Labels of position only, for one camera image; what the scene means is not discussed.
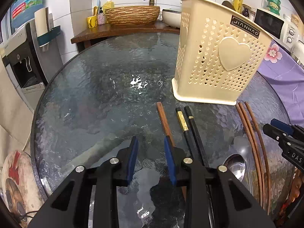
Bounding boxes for purple floral cloth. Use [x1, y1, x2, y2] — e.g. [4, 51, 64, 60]
[258, 41, 304, 126]

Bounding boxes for steel spoon brown handle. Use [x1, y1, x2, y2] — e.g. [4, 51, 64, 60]
[224, 153, 246, 182]

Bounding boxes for yellow roll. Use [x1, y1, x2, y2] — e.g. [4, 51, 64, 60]
[233, 0, 243, 13]

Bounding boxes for beige plastic utensil holder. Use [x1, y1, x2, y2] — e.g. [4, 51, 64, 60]
[172, 0, 273, 105]

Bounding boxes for woven basket sink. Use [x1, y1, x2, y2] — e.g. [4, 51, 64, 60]
[105, 6, 160, 26]

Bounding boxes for wooden counter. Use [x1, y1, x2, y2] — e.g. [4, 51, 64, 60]
[71, 21, 179, 52]

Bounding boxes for right hand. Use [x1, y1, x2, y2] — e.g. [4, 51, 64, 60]
[279, 168, 303, 215]

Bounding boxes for white kettle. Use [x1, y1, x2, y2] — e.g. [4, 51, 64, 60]
[291, 40, 304, 65]

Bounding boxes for blue water bottle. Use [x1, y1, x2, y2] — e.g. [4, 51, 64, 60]
[10, 0, 44, 29]

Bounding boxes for yellow mug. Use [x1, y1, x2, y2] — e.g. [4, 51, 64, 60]
[87, 15, 98, 28]

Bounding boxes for green stacked tins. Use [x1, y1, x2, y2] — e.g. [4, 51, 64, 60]
[266, 0, 281, 15]

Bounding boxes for thin brown chopstick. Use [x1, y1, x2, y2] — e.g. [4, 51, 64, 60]
[156, 102, 189, 200]

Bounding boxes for round stool cushion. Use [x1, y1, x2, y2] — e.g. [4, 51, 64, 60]
[1, 150, 44, 227]

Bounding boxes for water dispenser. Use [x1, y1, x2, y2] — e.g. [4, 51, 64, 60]
[3, 20, 63, 110]

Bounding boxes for black chopstick gold band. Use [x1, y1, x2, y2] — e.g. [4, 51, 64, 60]
[175, 107, 203, 164]

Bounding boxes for brown wooden chopstick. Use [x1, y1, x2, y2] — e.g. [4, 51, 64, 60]
[235, 103, 264, 207]
[244, 101, 272, 215]
[238, 102, 265, 208]

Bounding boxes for white microwave oven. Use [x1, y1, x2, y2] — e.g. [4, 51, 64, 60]
[254, 8, 299, 52]

